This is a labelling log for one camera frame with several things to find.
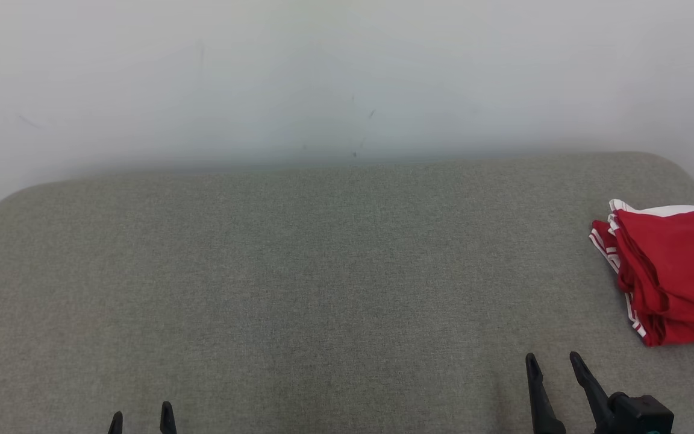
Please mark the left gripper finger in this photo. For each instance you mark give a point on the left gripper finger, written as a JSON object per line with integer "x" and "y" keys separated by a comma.
{"x": 168, "y": 422}
{"x": 116, "y": 425}

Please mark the red white sports shirt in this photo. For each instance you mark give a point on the red white sports shirt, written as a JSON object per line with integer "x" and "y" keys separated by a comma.
{"x": 600, "y": 235}

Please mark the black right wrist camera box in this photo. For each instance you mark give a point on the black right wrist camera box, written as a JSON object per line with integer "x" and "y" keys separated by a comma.
{"x": 642, "y": 416}

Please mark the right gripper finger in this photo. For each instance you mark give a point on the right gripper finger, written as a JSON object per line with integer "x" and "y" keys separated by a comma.
{"x": 593, "y": 398}
{"x": 543, "y": 404}

